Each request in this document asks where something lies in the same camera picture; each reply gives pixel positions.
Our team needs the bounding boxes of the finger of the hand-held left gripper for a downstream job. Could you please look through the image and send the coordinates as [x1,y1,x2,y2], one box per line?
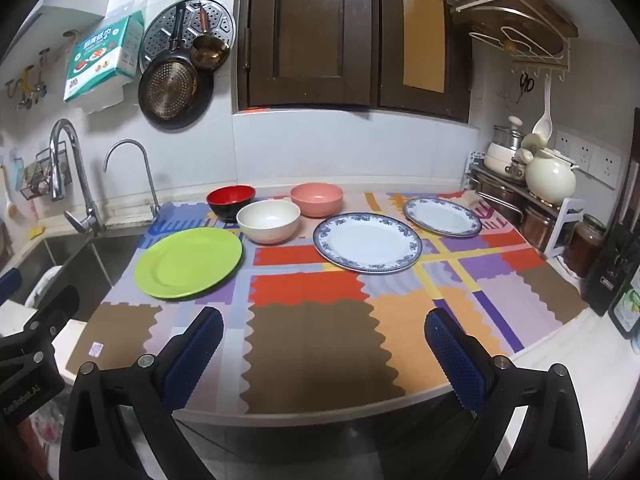
[0,267,23,306]
[0,285,81,361]

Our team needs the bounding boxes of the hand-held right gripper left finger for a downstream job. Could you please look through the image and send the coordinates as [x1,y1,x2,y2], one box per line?
[59,306,225,480]

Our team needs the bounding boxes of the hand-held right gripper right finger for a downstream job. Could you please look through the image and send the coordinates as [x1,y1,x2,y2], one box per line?
[424,308,591,480]

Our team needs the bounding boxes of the white bowl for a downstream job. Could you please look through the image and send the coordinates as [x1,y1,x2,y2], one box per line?
[236,200,302,246]

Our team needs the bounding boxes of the small blue floral plate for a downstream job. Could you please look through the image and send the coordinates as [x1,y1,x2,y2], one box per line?
[403,197,483,238]

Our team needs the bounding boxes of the large blue floral plate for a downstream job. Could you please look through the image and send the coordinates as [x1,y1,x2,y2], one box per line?
[312,212,424,275]

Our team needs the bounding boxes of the red and black bowl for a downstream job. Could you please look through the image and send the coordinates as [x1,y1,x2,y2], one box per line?
[206,185,257,224]

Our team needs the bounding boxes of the pink bowl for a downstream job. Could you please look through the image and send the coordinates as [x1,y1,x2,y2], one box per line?
[290,183,345,219]

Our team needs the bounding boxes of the steel sink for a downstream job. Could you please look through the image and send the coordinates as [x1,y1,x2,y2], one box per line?
[0,232,146,311]

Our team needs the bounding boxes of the green plate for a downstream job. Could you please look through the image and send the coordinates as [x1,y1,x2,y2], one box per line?
[134,227,244,302]

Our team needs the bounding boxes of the chrome kitchen faucet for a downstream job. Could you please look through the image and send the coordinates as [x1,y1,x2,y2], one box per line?
[48,119,106,236]

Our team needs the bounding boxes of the colourful patchwork mat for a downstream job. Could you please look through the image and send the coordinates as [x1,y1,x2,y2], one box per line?
[75,191,591,416]

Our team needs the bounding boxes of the copper tinted steel pot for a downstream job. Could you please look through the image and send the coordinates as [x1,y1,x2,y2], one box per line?
[520,205,556,253]

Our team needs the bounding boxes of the slim gooseneck faucet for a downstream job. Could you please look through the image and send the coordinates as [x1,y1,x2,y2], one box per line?
[103,139,162,218]

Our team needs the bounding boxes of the dark steel pot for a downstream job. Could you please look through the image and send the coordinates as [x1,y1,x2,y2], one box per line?
[477,180,523,221]

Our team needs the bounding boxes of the glass jar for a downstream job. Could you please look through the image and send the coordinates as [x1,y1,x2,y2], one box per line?
[565,214,607,278]

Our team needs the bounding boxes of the white and metal pot rack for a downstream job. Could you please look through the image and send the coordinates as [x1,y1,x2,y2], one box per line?
[465,152,586,261]

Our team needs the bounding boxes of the green label packet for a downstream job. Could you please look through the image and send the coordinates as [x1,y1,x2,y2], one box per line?
[607,280,640,333]

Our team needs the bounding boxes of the black tall container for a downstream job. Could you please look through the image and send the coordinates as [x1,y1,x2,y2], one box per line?
[582,160,640,316]

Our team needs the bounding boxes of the small hanging utensils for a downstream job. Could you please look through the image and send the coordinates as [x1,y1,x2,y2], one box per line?
[5,47,51,111]

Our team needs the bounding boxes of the cream ceramic pot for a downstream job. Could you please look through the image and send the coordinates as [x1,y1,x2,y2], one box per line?
[515,132,581,207]

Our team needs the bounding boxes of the green tissue paper pack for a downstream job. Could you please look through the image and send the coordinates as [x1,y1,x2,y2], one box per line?
[63,10,146,116]

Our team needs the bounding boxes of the bronze dotted frying pan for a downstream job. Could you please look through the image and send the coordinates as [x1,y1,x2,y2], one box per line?
[139,2,200,120]

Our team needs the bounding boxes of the white plastic ladle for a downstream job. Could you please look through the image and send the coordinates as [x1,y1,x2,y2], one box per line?
[531,77,553,136]

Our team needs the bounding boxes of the black scissors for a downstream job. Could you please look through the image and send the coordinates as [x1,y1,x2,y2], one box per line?
[517,72,536,106]

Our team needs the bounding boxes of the round metal steamer tray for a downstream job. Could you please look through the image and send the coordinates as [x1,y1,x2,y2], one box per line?
[139,0,236,73]

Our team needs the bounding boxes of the dark wooden window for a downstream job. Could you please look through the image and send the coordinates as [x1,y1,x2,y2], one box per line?
[232,0,473,123]

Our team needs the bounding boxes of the black wire sink caddy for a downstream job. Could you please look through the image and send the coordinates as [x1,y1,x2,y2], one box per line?
[17,147,68,201]

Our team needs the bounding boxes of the white wire hanging rack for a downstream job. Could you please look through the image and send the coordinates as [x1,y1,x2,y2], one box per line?
[447,0,573,83]

